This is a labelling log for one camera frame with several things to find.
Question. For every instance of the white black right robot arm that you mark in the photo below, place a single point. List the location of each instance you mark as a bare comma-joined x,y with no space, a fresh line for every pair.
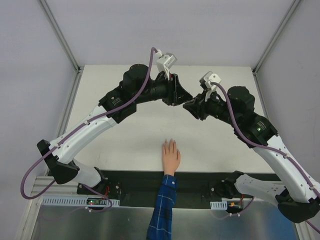
297,196

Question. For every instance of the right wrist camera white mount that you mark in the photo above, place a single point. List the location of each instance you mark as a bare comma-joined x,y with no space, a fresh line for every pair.
207,83

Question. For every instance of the clear glitter nail polish bottle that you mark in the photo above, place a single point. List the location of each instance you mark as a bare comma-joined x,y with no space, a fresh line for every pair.
190,102

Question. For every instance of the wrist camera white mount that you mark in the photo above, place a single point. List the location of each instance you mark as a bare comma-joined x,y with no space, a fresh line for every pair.
164,62
207,83

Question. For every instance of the aluminium frame post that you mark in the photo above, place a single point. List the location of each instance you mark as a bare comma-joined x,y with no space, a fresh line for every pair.
59,34
277,34

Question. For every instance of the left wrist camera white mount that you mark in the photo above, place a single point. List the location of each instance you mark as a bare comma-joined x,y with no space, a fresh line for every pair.
164,62

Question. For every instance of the mannequin hand with long nails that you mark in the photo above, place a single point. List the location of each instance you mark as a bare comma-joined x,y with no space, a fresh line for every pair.
171,157

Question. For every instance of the right aluminium frame post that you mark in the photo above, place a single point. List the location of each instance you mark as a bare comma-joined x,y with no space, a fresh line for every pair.
277,34

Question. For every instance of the shiny metal front plate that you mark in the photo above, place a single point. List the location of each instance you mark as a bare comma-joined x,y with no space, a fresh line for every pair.
259,221

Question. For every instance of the white slotted cable duct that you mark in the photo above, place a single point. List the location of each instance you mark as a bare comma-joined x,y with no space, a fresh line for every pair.
67,201
219,205

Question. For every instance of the left white slotted cable duct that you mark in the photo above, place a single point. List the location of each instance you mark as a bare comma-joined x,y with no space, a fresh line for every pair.
67,201

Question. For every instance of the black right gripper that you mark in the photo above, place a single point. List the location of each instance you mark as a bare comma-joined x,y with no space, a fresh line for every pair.
202,104

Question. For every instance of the blue plaid sleeve forearm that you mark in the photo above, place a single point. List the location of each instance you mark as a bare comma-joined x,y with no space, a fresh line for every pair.
162,207

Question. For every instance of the left aluminium frame post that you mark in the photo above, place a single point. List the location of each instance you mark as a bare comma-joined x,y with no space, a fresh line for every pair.
59,34

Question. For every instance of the right white slotted cable duct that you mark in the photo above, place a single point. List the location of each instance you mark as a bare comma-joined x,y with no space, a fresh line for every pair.
219,205

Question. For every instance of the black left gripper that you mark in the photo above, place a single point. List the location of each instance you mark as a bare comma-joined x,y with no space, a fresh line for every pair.
173,89

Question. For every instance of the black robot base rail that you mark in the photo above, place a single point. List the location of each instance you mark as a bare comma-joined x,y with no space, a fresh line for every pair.
187,190

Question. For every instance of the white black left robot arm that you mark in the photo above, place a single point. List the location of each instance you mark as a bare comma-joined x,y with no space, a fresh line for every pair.
136,87

